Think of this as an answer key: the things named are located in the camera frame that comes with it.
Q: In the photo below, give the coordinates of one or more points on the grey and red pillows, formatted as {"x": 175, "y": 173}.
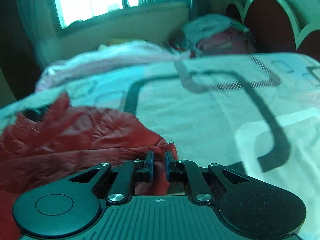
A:
{"x": 214, "y": 34}

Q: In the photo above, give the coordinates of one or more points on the pink folded blanket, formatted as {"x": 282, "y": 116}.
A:
{"x": 105, "y": 59}

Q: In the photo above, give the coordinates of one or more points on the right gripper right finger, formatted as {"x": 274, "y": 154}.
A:
{"x": 189, "y": 174}

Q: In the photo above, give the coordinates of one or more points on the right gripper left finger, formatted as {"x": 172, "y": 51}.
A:
{"x": 127, "y": 176}

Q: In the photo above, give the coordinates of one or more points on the dark wooden wardrobe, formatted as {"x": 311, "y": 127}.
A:
{"x": 18, "y": 61}

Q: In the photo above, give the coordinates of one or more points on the red quilted down jacket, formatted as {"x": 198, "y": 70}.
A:
{"x": 68, "y": 140}

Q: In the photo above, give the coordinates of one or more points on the red scalloped headboard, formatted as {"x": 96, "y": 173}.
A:
{"x": 276, "y": 27}

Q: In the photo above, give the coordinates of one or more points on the left teal curtain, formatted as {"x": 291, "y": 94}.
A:
{"x": 39, "y": 21}

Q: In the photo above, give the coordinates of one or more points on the patterned white bed quilt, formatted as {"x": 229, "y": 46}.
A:
{"x": 256, "y": 114}

